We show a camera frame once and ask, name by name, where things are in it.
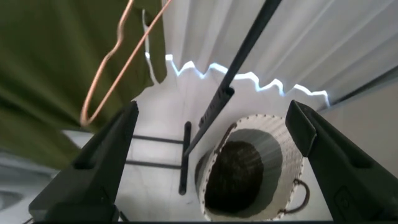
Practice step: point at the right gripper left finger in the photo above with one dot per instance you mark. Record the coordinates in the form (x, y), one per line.
(93, 186)

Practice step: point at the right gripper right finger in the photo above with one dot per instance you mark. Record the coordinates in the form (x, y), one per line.
(357, 186)

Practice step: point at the green long-sleeved shirt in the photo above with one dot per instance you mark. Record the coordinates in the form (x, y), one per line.
(46, 62)

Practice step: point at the pink clothes hanger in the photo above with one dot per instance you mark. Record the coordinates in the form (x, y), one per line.
(135, 53)

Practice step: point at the white laundry basket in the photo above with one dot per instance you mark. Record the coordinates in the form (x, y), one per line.
(289, 155)

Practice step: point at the black clothes rack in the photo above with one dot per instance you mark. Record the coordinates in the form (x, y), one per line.
(248, 40)

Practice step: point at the white curtain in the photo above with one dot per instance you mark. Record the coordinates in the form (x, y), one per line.
(311, 40)

